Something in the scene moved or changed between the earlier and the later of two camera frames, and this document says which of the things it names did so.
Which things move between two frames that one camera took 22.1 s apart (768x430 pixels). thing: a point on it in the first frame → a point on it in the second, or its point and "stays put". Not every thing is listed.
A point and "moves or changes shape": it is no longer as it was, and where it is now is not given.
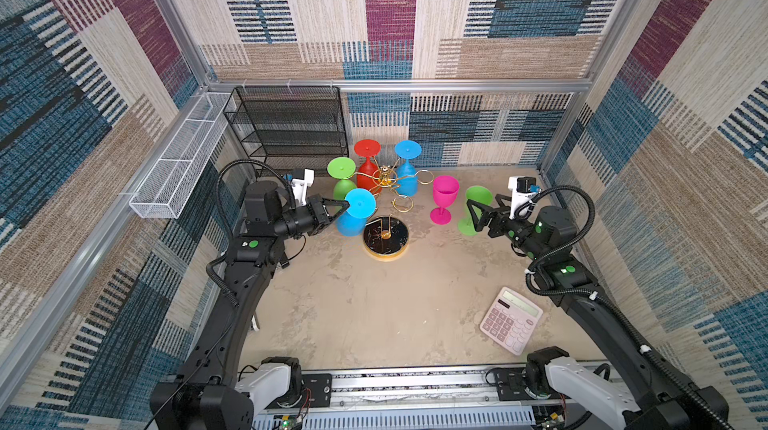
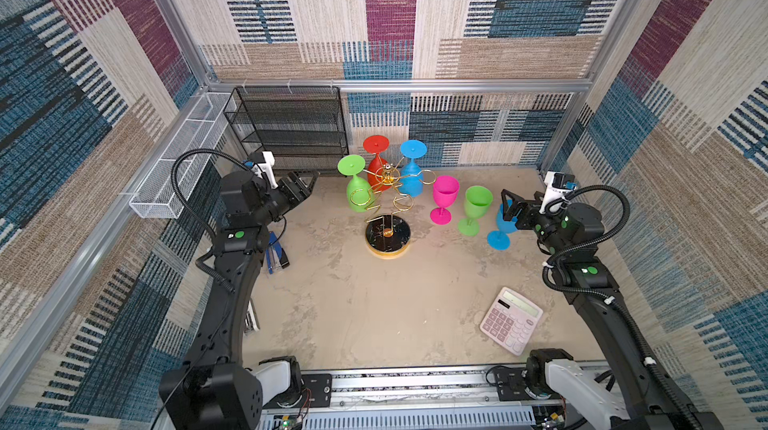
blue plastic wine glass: [407, 150] stays put
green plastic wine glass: [477, 194] stays put
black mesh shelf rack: [288, 121] stays put
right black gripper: [499, 215] → [529, 210]
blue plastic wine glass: [362, 205] moves or changes shape
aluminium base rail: [410, 398] stays put
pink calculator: [511, 320] stays put
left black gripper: [317, 215] → [300, 194]
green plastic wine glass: [342, 168] → [359, 193]
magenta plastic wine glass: [445, 190] stays put
